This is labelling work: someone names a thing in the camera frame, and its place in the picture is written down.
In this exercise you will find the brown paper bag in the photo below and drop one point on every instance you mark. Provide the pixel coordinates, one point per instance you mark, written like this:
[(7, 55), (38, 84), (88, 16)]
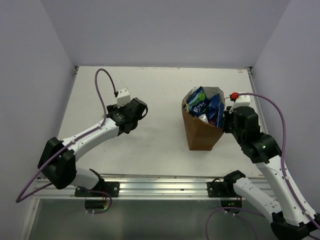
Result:
[(202, 136)]

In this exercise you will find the purple snack bag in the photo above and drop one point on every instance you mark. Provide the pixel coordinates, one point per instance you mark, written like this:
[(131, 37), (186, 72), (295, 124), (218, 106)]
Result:
[(213, 122)]

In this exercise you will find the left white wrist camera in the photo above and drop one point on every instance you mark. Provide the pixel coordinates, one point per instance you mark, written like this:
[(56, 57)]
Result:
[(122, 97)]

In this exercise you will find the blue Burts chilli bag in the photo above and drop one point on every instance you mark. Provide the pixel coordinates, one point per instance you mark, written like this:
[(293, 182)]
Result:
[(213, 106)]

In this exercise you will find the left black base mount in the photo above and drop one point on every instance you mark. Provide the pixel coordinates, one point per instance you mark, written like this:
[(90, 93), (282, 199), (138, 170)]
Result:
[(99, 201)]

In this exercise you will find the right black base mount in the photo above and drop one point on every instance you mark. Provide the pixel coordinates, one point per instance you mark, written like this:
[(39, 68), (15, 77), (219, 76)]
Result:
[(224, 192)]

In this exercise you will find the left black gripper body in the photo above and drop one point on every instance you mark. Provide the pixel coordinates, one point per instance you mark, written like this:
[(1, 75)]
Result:
[(112, 107)]

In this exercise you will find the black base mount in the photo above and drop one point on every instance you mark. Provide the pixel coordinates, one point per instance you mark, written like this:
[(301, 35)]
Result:
[(224, 192), (99, 201)]

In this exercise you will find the blue-green Burts sea salt bag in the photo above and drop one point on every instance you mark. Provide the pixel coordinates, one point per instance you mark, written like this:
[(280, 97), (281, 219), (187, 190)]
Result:
[(197, 102)]

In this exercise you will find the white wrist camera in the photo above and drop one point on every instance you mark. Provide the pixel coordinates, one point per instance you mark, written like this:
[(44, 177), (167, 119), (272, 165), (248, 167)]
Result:
[(122, 97), (239, 99)]

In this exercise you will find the grey-green Himalaya snack packet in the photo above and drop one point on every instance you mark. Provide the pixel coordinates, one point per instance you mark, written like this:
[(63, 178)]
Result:
[(203, 118)]

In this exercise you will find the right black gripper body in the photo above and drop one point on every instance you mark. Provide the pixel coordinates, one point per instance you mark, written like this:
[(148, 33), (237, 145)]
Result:
[(228, 126)]

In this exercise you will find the aluminium mounting rail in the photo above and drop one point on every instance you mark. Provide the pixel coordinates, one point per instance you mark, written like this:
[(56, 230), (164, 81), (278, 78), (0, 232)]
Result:
[(140, 187)]

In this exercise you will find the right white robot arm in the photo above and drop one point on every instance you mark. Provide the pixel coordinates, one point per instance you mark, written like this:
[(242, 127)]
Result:
[(290, 216)]

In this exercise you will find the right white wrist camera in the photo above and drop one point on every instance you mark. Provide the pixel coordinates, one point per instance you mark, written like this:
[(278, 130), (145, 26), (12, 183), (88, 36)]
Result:
[(239, 99)]

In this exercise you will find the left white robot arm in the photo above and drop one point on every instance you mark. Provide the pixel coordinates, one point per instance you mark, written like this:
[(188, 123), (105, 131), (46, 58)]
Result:
[(59, 157)]

